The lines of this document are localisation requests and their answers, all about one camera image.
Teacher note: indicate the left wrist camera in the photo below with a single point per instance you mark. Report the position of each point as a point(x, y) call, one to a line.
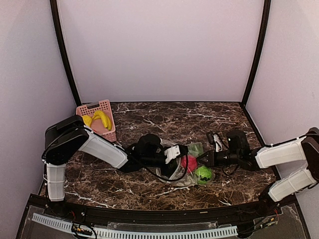
point(150, 144)

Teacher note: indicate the black frame post left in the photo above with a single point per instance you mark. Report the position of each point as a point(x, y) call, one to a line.
point(63, 51)

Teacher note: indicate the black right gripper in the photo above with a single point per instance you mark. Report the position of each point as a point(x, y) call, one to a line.
point(211, 155)

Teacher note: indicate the black frame post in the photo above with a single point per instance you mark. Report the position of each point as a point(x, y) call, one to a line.
point(258, 52)
point(63, 51)

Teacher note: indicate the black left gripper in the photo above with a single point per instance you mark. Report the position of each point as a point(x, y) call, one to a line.
point(169, 171)

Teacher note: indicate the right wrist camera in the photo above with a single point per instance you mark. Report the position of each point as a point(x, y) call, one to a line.
point(236, 140)

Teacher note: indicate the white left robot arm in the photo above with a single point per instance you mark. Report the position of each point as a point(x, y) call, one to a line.
point(66, 138)

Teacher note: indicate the pink fake fruit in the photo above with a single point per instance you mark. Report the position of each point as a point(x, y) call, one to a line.
point(192, 163)

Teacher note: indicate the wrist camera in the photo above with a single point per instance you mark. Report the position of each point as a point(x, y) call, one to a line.
point(236, 140)
point(150, 144)

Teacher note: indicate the green fake watermelon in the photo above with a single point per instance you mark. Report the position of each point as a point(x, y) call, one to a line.
point(204, 175)

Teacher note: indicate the white slotted cable duct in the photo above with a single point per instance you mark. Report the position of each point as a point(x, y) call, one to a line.
point(138, 231)

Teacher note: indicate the black frame post right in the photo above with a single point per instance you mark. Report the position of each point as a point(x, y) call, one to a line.
point(258, 52)

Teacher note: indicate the pink perforated plastic basket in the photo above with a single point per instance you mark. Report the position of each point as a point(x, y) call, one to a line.
point(97, 125)

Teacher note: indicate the clear zip top bag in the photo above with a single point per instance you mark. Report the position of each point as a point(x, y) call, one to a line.
point(186, 171)

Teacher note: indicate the yellow fake banana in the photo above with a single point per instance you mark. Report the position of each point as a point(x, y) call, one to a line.
point(100, 115)

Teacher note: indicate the yellow fake lemon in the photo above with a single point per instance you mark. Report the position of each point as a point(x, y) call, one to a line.
point(87, 120)

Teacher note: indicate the black front rail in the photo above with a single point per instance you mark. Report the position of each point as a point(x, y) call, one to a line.
point(236, 215)

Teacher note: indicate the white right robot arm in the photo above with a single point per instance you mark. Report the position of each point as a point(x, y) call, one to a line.
point(303, 148)

